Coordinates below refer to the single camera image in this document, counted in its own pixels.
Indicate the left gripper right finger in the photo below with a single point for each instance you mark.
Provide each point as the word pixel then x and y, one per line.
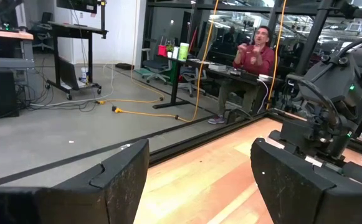
pixel 286 193

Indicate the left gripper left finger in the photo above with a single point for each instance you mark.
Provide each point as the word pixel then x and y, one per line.
pixel 121 186

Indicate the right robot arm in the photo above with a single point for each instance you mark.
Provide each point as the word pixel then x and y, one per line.
pixel 333 81

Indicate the black desktop device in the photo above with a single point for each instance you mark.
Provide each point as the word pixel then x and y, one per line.
pixel 246 76

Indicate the person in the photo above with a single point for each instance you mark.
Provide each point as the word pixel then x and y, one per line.
pixel 255 59

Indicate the black steel column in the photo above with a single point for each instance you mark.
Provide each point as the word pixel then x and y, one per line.
pixel 314 37

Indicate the white box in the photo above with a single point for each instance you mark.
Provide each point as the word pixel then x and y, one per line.
pixel 217 67

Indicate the long black office desk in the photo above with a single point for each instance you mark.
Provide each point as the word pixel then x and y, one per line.
pixel 175 87

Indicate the white plastic jug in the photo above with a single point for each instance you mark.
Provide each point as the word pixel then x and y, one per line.
pixel 84 76

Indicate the black flat floor box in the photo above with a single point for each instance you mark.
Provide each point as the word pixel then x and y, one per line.
pixel 124 66

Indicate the grey office chair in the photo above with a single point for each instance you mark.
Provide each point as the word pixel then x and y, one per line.
pixel 155 66
pixel 190 74

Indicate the red container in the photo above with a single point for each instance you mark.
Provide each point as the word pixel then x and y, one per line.
pixel 162 51

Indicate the green white wipes canister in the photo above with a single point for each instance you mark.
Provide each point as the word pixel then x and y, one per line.
pixel 183 51

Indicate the small potted plant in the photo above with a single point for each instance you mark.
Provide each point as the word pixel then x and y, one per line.
pixel 170 49

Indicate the black rolling standing desk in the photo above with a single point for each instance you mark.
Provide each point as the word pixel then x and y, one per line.
pixel 74 30

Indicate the black office chair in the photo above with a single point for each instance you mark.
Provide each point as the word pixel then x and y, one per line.
pixel 45 28

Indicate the black monitor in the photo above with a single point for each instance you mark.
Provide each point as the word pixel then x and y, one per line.
pixel 78 5

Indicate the wood-top workbench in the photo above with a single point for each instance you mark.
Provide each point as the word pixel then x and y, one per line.
pixel 6 34

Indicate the black-framed glass wall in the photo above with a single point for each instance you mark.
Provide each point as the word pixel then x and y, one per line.
pixel 246 7

